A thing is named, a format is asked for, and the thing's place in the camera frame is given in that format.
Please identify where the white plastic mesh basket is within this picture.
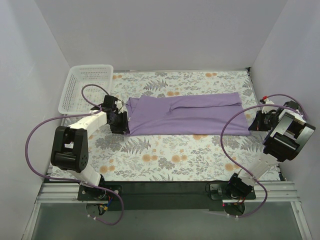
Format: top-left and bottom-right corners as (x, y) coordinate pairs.
(58, 64), (114, 115)

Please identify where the purple t shirt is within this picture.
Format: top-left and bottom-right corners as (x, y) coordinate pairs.
(126, 92), (250, 137)

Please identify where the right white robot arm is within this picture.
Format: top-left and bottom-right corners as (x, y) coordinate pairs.
(225, 98), (316, 199)

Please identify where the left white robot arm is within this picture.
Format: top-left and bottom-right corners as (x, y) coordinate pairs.
(50, 95), (130, 200)

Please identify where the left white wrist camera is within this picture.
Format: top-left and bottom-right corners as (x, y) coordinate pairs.
(116, 99), (125, 114)

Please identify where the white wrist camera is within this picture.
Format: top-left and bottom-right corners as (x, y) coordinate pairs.
(116, 99), (125, 114)
(259, 96), (277, 114)

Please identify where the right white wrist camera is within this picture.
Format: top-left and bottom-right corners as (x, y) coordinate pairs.
(259, 96), (277, 114)

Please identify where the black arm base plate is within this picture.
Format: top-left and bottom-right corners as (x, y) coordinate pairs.
(77, 181), (256, 216)

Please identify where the aluminium frame rail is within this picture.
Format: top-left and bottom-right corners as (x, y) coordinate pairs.
(29, 181), (312, 240)

